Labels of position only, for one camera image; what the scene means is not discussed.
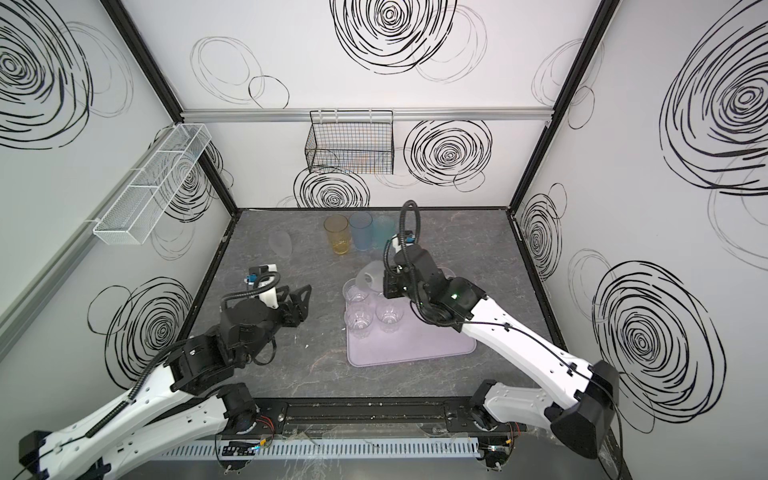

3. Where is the frosted clear tall glass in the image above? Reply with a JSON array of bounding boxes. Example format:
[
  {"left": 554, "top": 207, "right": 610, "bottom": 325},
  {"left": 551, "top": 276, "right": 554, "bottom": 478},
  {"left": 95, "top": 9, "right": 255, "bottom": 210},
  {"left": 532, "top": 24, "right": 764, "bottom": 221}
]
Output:
[{"left": 355, "top": 260, "right": 385, "bottom": 293}]

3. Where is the clear plain cup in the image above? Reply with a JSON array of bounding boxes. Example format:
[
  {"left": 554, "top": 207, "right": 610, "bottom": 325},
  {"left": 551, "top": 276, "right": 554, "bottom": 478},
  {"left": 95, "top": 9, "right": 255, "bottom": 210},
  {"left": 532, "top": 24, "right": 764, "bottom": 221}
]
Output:
[{"left": 375, "top": 298, "right": 404, "bottom": 334}]

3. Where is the clear faceted glass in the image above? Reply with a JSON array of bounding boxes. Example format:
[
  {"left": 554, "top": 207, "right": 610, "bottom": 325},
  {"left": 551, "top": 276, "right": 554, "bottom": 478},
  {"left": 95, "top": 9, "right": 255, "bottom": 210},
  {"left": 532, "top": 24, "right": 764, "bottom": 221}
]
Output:
[
  {"left": 342, "top": 279, "right": 370, "bottom": 306},
  {"left": 344, "top": 302, "right": 373, "bottom": 339}
]

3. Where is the lilac plastic tray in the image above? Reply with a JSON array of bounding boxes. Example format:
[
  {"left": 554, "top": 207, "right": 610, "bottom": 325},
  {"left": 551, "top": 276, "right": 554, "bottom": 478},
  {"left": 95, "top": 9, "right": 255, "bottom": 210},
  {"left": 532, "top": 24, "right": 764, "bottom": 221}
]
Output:
[{"left": 346, "top": 292, "right": 476, "bottom": 368}]

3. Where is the blue tall glass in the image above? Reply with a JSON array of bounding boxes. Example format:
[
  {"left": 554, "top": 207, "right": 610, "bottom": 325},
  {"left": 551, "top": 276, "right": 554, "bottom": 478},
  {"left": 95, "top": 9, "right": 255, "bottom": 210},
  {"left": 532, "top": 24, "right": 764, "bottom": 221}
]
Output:
[{"left": 349, "top": 211, "right": 373, "bottom": 251}]

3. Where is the yellow tall glass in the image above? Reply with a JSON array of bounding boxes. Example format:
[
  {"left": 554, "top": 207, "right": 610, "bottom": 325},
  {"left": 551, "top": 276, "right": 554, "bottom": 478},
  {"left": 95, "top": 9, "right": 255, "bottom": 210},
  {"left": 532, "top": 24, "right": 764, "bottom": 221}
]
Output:
[{"left": 323, "top": 214, "right": 350, "bottom": 255}]

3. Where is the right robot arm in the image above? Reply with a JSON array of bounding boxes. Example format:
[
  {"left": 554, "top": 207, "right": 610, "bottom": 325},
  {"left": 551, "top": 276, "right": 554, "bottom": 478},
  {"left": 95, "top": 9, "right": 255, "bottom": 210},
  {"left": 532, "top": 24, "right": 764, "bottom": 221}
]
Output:
[{"left": 383, "top": 239, "right": 619, "bottom": 459}]

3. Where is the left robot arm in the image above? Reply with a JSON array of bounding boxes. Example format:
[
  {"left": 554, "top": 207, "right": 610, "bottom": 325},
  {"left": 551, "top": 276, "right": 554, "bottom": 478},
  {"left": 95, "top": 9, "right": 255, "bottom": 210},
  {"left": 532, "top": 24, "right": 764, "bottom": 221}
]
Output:
[{"left": 18, "top": 285, "right": 312, "bottom": 479}]

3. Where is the teal tall glass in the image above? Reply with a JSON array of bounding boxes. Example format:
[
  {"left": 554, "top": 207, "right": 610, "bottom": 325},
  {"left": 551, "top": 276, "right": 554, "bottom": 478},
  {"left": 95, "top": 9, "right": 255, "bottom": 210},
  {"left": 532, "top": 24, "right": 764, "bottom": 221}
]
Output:
[{"left": 373, "top": 215, "right": 396, "bottom": 250}]

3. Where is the white mesh shelf basket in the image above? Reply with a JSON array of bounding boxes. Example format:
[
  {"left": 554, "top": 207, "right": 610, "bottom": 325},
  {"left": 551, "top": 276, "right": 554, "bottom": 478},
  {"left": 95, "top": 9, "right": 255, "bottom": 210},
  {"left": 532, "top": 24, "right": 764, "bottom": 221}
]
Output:
[{"left": 93, "top": 124, "right": 212, "bottom": 245}]

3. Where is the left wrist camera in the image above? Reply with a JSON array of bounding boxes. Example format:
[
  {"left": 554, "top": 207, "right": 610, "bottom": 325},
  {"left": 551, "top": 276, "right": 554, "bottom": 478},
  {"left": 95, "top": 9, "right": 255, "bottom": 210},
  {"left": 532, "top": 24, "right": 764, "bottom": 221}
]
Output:
[{"left": 245, "top": 264, "right": 280, "bottom": 309}]

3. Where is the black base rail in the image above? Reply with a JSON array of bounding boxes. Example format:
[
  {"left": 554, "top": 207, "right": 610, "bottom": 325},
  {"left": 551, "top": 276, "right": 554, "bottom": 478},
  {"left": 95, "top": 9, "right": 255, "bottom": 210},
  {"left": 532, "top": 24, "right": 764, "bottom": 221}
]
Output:
[{"left": 239, "top": 397, "right": 607, "bottom": 434}]

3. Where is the black wire basket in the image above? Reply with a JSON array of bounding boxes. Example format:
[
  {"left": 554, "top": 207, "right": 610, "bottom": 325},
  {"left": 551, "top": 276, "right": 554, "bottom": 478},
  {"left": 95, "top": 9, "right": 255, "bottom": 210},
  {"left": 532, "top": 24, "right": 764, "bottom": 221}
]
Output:
[{"left": 304, "top": 109, "right": 395, "bottom": 175}]

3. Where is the white slotted cable duct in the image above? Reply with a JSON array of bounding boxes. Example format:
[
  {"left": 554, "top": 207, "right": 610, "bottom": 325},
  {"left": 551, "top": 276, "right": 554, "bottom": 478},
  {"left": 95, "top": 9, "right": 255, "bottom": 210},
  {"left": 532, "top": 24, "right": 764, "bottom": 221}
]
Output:
[{"left": 157, "top": 438, "right": 480, "bottom": 461}]

